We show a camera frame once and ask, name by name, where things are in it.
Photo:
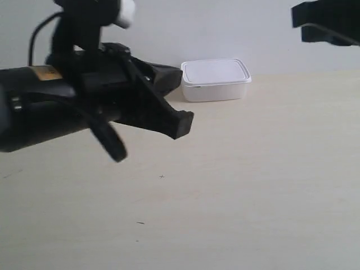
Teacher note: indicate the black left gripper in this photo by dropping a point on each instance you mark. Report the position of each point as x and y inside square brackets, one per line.
[125, 90]

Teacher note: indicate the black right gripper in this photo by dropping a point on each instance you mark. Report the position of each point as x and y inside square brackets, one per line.
[333, 22]

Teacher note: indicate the white lidded plastic container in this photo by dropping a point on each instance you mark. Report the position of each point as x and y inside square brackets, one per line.
[214, 80]

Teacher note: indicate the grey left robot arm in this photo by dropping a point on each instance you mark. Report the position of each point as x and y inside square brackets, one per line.
[24, 93]

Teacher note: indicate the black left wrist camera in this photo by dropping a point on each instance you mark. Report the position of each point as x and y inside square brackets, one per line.
[76, 41]

